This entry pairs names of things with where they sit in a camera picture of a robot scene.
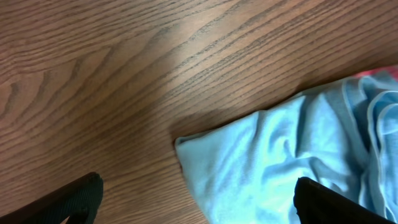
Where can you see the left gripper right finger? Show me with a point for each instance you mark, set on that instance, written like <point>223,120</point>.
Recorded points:
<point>317,204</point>

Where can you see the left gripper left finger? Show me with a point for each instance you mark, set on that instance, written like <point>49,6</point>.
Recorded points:
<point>77,202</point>

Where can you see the light blue printed t-shirt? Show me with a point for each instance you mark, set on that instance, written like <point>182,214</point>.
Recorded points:
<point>342,135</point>

